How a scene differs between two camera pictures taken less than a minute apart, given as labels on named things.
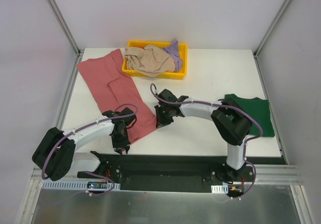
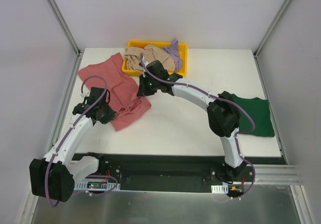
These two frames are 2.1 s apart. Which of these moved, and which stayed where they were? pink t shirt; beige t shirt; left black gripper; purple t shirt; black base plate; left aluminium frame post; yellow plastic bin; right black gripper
Moved: left black gripper; pink t shirt; right black gripper
Stayed: black base plate; beige t shirt; left aluminium frame post; purple t shirt; yellow plastic bin
